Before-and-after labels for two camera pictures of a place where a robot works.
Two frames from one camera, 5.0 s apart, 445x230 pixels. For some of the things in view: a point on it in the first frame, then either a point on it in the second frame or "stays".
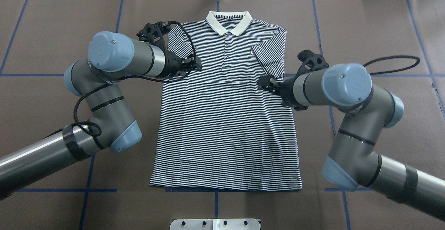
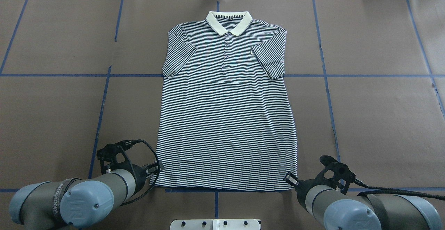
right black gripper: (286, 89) -> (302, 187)
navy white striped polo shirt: (217, 130) stays
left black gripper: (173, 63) -> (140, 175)
